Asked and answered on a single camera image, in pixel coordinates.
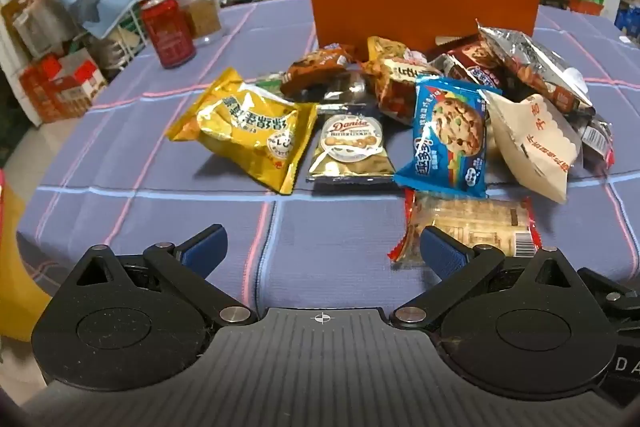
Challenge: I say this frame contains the gold blue butter cookie packet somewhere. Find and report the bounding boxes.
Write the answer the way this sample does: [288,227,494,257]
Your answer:
[306,103,397,184]

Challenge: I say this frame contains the yellow chips packet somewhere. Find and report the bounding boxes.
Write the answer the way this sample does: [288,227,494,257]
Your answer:
[165,67,318,195]

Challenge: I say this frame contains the silver peanut packet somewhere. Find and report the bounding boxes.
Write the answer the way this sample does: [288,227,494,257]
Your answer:
[475,19,596,118]

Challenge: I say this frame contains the dark brown chocolate cookie packet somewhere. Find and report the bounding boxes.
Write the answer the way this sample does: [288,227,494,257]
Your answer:
[432,39,506,90]

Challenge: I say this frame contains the orange cardboard box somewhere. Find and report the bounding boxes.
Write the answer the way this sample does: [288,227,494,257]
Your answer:
[307,0,542,60]

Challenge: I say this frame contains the brown snack packet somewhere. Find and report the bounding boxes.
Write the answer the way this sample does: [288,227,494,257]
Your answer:
[280,44,356,98]

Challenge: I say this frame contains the red drink can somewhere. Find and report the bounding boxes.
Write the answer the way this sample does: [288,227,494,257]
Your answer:
[140,0,197,68]

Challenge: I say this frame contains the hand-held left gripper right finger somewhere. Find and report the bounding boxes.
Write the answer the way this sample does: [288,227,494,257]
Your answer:
[389,227,576,330]

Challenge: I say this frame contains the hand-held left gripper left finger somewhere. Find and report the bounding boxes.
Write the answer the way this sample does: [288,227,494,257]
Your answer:
[74,223,258,327]

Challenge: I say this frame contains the orange peanut packet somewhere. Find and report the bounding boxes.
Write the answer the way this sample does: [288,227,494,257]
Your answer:
[360,57,441,128]

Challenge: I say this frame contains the red white cardboard box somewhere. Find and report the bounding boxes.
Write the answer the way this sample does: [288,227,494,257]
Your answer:
[19,52,108,125]

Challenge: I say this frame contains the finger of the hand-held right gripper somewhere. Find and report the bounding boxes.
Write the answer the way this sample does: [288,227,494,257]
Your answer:
[577,268,638,314]

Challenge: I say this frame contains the cream white biscuit packet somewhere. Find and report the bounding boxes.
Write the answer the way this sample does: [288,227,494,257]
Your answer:
[482,91,585,204]

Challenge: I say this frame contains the purple checked tablecloth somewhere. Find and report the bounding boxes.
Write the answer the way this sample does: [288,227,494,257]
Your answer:
[15,0,640,323]

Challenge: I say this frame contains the clear wafer packet red ends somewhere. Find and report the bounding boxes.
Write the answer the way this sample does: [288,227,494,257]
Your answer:
[388,189,543,264]

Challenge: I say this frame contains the clear plastic jar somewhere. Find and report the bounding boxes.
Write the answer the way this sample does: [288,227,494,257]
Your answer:
[175,0,223,45]

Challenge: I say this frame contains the dark packet with red end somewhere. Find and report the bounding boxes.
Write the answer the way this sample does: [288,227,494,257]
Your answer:
[580,112,616,168]

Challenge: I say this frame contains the yellow cloth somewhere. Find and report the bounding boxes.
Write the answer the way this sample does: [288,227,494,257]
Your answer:
[0,177,52,343]

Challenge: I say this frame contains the brown cardboard package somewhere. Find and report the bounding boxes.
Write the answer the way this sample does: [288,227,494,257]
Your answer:
[0,0,83,58]

